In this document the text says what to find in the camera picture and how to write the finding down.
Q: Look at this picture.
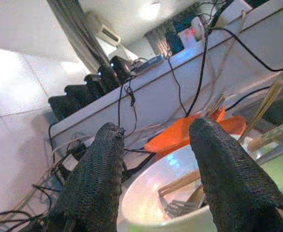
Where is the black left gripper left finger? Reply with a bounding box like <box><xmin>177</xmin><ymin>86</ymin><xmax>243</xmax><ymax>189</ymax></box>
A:
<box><xmin>44</xmin><ymin>122</ymin><xmax>126</xmax><ymax>232</ymax></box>

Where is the grey curtain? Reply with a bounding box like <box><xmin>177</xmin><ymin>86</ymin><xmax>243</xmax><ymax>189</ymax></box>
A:
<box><xmin>46</xmin><ymin>0</ymin><xmax>110</xmax><ymax>73</ymax></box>

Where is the white ceramic bowl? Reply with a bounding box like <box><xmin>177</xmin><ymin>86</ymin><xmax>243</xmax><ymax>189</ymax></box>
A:
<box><xmin>118</xmin><ymin>139</ymin><xmax>263</xmax><ymax>229</ymax></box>

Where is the thin black cable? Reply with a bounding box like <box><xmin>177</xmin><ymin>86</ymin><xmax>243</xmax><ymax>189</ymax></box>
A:
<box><xmin>166</xmin><ymin>52</ymin><xmax>189</xmax><ymax>116</ymax></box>
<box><xmin>117</xmin><ymin>79</ymin><xmax>138</xmax><ymax>136</ymax></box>

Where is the black power strip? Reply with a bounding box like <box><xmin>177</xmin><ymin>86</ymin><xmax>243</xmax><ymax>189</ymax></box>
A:
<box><xmin>56</xmin><ymin>141</ymin><xmax>156</xmax><ymax>181</ymax></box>

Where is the white device with red light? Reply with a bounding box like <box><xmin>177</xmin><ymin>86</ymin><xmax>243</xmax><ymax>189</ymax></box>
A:
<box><xmin>184</xmin><ymin>15</ymin><xmax>206</xmax><ymax>42</ymax></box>

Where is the black power cable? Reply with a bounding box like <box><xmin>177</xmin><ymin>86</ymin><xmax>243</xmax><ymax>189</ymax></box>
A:
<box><xmin>186</xmin><ymin>0</ymin><xmax>234</xmax><ymax>116</ymax></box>
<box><xmin>205</xmin><ymin>26</ymin><xmax>283</xmax><ymax>73</ymax></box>
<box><xmin>224</xmin><ymin>77</ymin><xmax>283</xmax><ymax>112</ymax></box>

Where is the metal fork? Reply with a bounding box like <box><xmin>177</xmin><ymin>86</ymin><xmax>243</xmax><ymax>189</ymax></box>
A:
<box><xmin>158</xmin><ymin>186</ymin><xmax>205</xmax><ymax>216</ymax></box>

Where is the black battery charger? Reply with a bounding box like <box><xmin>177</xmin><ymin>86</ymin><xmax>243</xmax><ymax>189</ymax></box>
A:
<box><xmin>84</xmin><ymin>74</ymin><xmax>108</xmax><ymax>100</ymax></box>
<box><xmin>109</xmin><ymin>55</ymin><xmax>132</xmax><ymax>83</ymax></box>
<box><xmin>64</xmin><ymin>84</ymin><xmax>93</xmax><ymax>109</ymax></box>
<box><xmin>48</xmin><ymin>95</ymin><xmax>80</xmax><ymax>121</ymax></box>
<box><xmin>98</xmin><ymin>65</ymin><xmax>121</xmax><ymax>94</ymax></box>

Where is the green plate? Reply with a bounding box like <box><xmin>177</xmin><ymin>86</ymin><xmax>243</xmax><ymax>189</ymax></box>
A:
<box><xmin>117</xmin><ymin>151</ymin><xmax>283</xmax><ymax>232</ymax></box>

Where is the stainless steel sink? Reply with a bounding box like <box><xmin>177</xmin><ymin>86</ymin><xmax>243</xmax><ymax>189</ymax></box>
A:
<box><xmin>247</xmin><ymin>91</ymin><xmax>283</xmax><ymax>165</ymax></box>

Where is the orange bowl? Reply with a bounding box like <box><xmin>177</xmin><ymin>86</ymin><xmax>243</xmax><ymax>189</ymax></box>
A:
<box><xmin>143</xmin><ymin>106</ymin><xmax>226</xmax><ymax>154</ymax></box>

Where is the flat grey electronics box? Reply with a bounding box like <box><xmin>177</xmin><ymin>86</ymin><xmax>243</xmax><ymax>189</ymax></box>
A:
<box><xmin>131</xmin><ymin>54</ymin><xmax>166</xmax><ymax>73</ymax></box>

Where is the brown wooden chopstick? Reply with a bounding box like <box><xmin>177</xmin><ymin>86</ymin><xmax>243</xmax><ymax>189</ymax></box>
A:
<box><xmin>159</xmin><ymin>169</ymin><xmax>201</xmax><ymax>194</ymax></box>

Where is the white wall air conditioner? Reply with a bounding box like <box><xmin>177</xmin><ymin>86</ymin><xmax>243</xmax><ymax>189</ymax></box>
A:
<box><xmin>92</xmin><ymin>14</ymin><xmax>121</xmax><ymax>45</ymax></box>

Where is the orange plate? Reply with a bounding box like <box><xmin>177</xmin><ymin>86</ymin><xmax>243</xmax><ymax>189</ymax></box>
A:
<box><xmin>218</xmin><ymin>115</ymin><xmax>248</xmax><ymax>136</ymax></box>

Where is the pale bamboo chopstick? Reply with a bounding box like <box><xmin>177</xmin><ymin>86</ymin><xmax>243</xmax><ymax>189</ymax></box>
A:
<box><xmin>247</xmin><ymin>78</ymin><xmax>283</xmax><ymax>136</ymax></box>

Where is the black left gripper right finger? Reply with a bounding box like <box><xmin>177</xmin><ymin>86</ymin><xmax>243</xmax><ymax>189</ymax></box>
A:
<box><xmin>188</xmin><ymin>117</ymin><xmax>283</xmax><ymax>232</ymax></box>

